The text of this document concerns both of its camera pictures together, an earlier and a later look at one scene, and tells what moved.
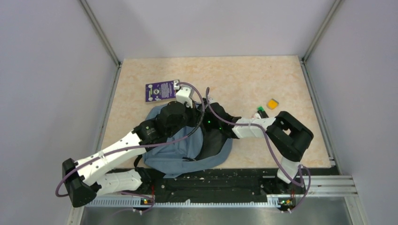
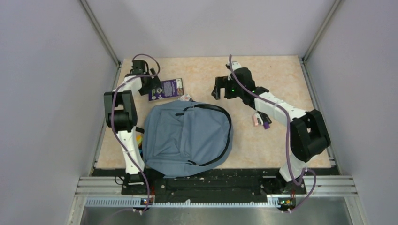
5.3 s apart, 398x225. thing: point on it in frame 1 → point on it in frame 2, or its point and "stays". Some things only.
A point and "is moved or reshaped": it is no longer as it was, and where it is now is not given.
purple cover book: (160, 91) is moved or reshaped
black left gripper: (195, 114) → (155, 82)
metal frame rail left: (77, 215) stays
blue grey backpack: (203, 148) stays
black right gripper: (204, 114) → (223, 82)
